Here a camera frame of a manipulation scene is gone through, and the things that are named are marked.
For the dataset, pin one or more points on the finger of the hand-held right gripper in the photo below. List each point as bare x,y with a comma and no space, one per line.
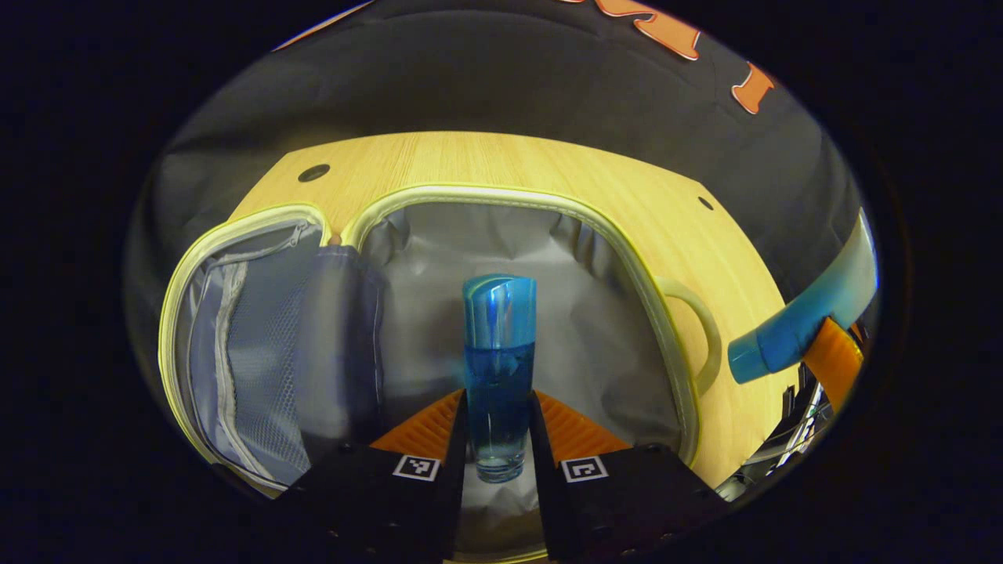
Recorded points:
834,360

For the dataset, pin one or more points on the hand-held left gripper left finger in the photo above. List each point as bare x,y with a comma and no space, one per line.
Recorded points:
457,439

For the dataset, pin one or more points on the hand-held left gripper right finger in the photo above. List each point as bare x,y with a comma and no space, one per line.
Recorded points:
539,446

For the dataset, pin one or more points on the white tube with blue cap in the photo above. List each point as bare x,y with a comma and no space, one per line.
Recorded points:
783,337

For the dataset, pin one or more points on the clear blue bottle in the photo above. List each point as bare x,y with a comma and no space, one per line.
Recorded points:
499,352

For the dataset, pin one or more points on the pale yellow suitcase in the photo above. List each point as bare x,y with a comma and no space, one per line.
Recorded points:
564,313

